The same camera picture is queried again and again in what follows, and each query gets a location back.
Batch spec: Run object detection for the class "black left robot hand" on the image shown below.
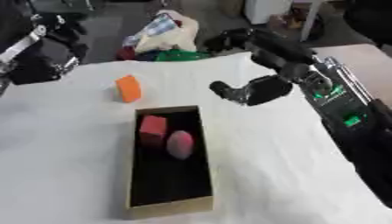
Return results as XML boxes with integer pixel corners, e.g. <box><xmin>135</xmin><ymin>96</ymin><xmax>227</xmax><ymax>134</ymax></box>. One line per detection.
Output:
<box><xmin>7</xmin><ymin>11</ymin><xmax>91</xmax><ymax>86</ymax></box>

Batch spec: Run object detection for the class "pink oval toy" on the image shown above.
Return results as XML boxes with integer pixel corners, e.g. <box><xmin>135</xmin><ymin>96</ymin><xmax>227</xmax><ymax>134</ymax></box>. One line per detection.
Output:
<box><xmin>165</xmin><ymin>129</ymin><xmax>196</xmax><ymax>161</ymax></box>

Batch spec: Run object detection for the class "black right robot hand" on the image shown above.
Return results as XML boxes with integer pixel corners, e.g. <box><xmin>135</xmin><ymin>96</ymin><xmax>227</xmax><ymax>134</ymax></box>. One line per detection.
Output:
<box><xmin>203</xmin><ymin>27</ymin><xmax>319</xmax><ymax>107</ymax></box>

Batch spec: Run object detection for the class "white table leg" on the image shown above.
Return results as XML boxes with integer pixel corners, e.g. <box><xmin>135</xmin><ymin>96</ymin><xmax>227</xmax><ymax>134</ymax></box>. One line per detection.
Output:
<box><xmin>298</xmin><ymin>0</ymin><xmax>328</xmax><ymax>42</ymax></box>

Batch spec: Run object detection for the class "red cube block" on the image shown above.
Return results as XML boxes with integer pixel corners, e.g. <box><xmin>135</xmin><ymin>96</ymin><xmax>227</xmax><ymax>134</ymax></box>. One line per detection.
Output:
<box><xmin>137</xmin><ymin>115</ymin><xmax>169</xmax><ymax>149</ymax></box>

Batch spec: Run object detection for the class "cardboard box with black inside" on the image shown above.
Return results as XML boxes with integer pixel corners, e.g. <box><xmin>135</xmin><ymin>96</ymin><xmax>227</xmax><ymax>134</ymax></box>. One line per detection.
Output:
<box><xmin>121</xmin><ymin>105</ymin><xmax>216</xmax><ymax>221</ymax></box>

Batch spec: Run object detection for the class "orange block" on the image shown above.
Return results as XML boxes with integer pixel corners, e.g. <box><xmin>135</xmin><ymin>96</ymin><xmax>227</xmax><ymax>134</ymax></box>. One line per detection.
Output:
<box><xmin>113</xmin><ymin>73</ymin><xmax>144</xmax><ymax>103</ymax></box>

